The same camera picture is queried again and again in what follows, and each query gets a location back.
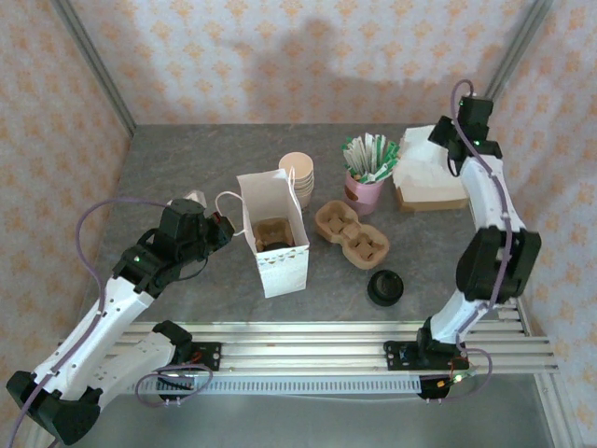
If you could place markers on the brown pulp cup carrier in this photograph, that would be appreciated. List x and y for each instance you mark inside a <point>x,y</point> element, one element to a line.
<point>273,229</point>
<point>352,235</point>

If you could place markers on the white paper napkin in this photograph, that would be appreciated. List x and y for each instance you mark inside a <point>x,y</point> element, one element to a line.
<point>417,142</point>

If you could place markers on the animal print paper bag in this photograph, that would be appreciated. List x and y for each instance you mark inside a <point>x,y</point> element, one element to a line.
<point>284,275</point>

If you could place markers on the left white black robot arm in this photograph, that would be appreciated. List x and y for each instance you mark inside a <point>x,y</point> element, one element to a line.
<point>84,336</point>

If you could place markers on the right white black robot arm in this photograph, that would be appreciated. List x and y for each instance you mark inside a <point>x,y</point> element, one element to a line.
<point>487,196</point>

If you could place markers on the stack of white napkins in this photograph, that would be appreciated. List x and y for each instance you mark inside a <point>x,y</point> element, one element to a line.
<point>426,179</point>

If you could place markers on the green white sugar stick packet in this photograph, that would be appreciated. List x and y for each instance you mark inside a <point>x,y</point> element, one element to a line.
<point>383,172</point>
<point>391,153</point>
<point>365,151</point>
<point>377,149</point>
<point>351,154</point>

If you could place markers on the stack of paper cups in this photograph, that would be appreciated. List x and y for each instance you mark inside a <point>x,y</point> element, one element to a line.
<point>298,168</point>

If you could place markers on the pink holder cup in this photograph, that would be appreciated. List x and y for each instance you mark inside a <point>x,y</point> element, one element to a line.
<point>366,198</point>

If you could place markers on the aluminium frame post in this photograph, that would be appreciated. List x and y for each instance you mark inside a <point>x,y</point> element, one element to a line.
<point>513,51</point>
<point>95,65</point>

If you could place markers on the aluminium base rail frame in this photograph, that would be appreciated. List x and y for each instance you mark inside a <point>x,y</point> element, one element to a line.
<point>298,347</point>

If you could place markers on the aluminium side rail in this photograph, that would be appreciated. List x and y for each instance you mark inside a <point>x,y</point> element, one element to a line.
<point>522,312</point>

